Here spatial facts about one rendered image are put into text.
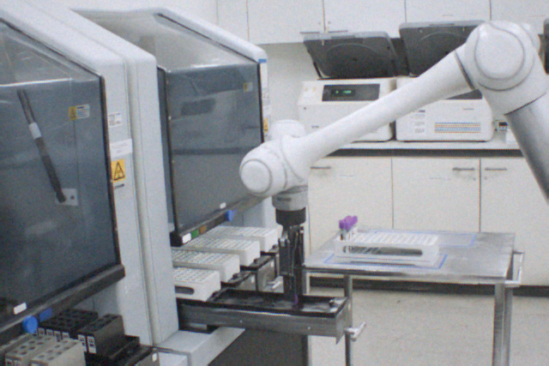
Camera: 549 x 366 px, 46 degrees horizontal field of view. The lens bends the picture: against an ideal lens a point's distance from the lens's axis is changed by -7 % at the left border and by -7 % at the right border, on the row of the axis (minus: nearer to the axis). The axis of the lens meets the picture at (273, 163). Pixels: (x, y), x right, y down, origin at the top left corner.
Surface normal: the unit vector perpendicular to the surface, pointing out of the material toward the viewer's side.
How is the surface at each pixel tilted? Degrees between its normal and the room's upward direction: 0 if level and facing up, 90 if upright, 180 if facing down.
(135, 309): 90
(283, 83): 90
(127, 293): 90
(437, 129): 90
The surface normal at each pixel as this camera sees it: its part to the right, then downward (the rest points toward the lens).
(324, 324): -0.36, 0.16
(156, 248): 0.93, 0.00
